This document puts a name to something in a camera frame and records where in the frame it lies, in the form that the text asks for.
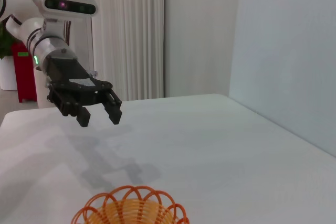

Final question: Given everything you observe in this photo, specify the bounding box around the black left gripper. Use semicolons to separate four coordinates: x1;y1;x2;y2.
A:
43;57;123;127

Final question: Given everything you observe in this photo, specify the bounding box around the orange wire basket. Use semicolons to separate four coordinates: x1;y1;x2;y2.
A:
70;185;190;224

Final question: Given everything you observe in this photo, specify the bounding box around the tall white planter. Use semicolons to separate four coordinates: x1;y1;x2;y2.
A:
33;66;57;109

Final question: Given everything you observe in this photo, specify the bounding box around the red cabinet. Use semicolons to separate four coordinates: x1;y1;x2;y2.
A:
10;42;38;103

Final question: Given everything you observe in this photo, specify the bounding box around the white pleated curtain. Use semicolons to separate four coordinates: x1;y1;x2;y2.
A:
88;0;165;102

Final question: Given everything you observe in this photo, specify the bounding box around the round white plant pot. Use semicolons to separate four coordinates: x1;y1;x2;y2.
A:
0;56;19;91

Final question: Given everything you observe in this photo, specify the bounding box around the green leafy plant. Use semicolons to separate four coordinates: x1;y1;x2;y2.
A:
0;0;32;61

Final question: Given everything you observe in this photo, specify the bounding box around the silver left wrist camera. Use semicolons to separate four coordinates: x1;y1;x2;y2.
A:
31;0;98;23

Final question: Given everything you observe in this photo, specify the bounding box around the dark left arm cable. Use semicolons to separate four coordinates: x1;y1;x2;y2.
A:
5;15;25;29

